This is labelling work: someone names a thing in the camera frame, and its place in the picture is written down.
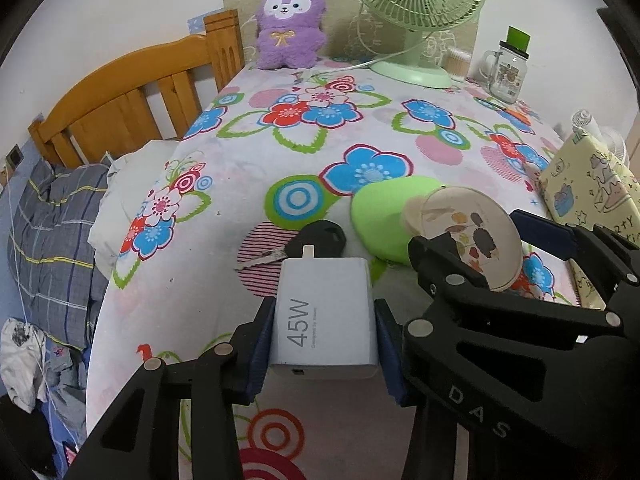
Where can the glass mason jar mug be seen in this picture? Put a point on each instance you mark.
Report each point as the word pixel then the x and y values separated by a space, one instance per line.
pixel 504 69

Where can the white 45W charger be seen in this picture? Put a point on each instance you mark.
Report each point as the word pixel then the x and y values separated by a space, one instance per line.
pixel 324 326

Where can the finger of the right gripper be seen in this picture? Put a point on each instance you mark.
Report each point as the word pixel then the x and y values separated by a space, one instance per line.
pixel 608 260
pixel 519 368

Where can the cotton swab container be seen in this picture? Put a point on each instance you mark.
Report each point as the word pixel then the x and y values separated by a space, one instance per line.
pixel 457 63

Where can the yellow cartoon wrapped box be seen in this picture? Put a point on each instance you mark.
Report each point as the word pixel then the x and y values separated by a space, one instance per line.
pixel 586 185

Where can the floral tablecloth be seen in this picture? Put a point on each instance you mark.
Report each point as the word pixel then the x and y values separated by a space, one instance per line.
pixel 275 151

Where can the wall power socket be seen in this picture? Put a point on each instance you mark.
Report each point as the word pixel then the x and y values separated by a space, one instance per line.
pixel 14 157

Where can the white pillow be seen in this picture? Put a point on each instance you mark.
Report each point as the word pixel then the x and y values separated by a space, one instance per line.
pixel 129 180

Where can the orange handled scissors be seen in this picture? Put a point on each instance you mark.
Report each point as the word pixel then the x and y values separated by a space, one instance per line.
pixel 511 112

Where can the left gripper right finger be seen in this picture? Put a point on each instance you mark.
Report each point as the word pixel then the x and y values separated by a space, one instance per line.
pixel 438 447

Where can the purple plush bunny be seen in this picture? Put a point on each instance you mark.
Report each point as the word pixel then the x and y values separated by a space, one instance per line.
pixel 289 33

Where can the black car key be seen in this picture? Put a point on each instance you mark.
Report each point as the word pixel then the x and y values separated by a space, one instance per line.
pixel 325 237

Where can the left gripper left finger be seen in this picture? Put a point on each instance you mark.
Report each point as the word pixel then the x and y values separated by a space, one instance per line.
pixel 138 437

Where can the plaid blue bedding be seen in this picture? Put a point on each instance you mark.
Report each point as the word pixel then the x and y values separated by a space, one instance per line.
pixel 49 254

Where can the crumpled white clothing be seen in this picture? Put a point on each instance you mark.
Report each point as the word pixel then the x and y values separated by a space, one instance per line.
pixel 22 358

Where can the cartoon patterned backboard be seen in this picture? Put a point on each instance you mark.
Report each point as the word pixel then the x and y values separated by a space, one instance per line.
pixel 353 31

